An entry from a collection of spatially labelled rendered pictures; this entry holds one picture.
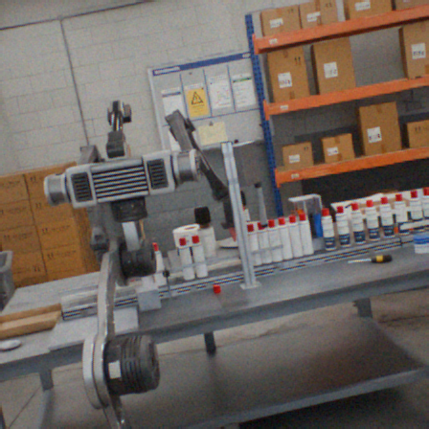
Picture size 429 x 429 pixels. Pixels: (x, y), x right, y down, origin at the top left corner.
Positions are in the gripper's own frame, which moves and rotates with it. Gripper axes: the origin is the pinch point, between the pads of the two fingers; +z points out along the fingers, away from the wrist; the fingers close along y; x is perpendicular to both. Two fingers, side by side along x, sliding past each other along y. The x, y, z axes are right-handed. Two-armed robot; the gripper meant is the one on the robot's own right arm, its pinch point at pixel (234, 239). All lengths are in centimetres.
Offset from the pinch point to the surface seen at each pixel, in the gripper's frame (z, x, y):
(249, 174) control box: -32.2, 20.9, -8.8
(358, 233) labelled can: 7, 8, -60
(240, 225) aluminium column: -10.2, 21.8, -1.0
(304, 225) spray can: -2.2, 8.1, -33.3
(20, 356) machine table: 20, 51, 98
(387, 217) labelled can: 2, 8, -75
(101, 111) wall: -89, -456, 69
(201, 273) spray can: 11.2, 8.7, 19.4
